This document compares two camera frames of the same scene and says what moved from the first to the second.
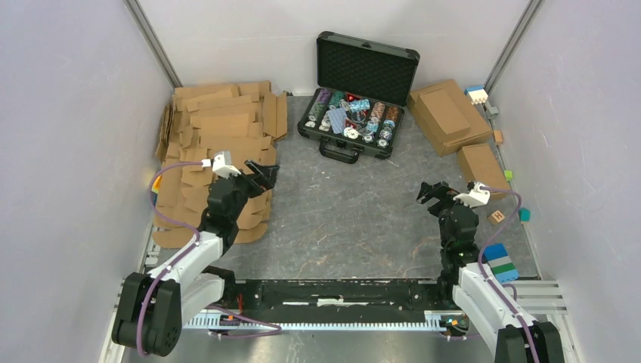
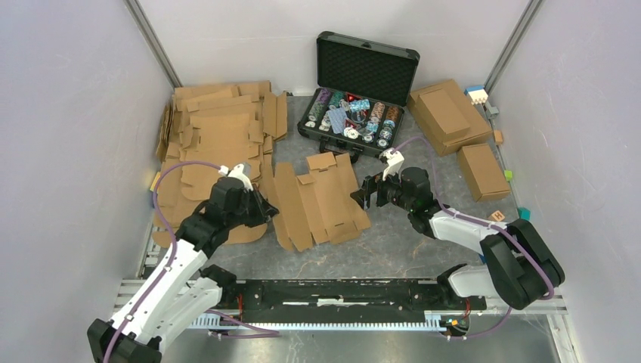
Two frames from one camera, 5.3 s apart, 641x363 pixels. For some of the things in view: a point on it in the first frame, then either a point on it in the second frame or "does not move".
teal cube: (524, 215) does not move
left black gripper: (266, 177) to (264, 212)
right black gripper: (443, 192) to (370, 184)
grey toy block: (493, 112) does not move
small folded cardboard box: (479, 165) does not move
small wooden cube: (498, 137) does not move
